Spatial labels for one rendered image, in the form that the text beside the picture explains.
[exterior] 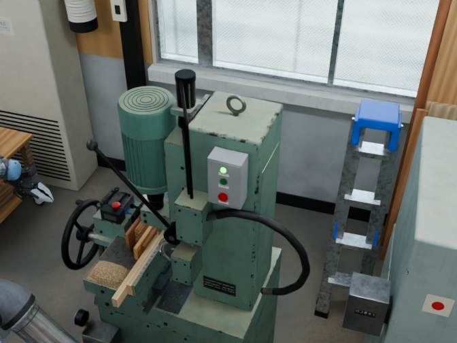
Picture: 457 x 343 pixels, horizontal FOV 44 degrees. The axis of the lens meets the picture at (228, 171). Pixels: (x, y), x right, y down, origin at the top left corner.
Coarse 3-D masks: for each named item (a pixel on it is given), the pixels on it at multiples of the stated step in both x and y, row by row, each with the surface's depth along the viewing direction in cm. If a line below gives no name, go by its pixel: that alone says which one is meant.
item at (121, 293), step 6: (156, 234) 205; (150, 246) 200; (144, 252) 198; (138, 264) 194; (132, 270) 191; (126, 276) 189; (126, 282) 187; (120, 288) 185; (114, 294) 183; (120, 294) 183; (126, 294) 188; (114, 300) 182; (120, 300) 184; (114, 306) 184
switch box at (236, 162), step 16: (208, 160) 152; (224, 160) 151; (240, 160) 151; (208, 176) 156; (224, 176) 153; (240, 176) 151; (208, 192) 159; (224, 192) 157; (240, 192) 155; (240, 208) 159
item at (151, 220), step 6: (144, 204) 198; (168, 204) 198; (144, 210) 196; (150, 210) 196; (162, 210) 196; (168, 210) 196; (144, 216) 197; (150, 216) 196; (168, 216) 193; (144, 222) 199; (150, 222) 198; (156, 222) 197; (168, 222) 195; (162, 228) 198
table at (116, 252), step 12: (96, 240) 213; (108, 240) 212; (120, 240) 208; (108, 252) 203; (120, 252) 203; (132, 252) 203; (120, 264) 199; (132, 264) 199; (156, 276) 201; (96, 288) 193; (108, 288) 191; (144, 288) 192; (132, 300) 190
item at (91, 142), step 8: (88, 144) 168; (96, 144) 169; (96, 152) 170; (104, 160) 171; (112, 168) 172; (120, 176) 173; (128, 184) 174; (136, 192) 175; (144, 200) 176; (152, 208) 177; (160, 216) 178; (168, 224) 179; (168, 232) 177; (168, 240) 180; (176, 240) 178
